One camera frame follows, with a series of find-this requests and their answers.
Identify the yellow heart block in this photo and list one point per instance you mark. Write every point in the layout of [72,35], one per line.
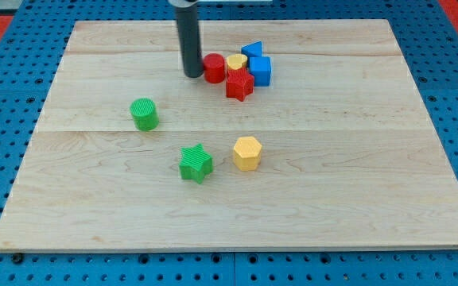
[236,62]

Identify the blue triangle block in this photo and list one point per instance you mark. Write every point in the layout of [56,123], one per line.
[252,50]

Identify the green star block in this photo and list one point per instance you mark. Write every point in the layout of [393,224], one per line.
[195,163]

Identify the light wooden board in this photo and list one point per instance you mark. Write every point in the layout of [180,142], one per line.
[350,157]

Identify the red cylinder block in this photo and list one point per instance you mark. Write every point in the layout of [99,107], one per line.
[214,68]

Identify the yellow hexagon block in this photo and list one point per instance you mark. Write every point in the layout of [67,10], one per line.
[247,153]

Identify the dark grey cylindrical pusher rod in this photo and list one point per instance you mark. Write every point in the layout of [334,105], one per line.
[189,36]

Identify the blue cube block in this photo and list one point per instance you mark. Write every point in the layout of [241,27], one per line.
[260,68]

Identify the green cylinder block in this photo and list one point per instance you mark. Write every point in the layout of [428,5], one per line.
[144,114]

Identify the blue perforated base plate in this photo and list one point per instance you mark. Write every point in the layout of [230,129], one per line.
[30,53]

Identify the red star block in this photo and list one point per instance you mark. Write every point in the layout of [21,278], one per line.
[239,84]

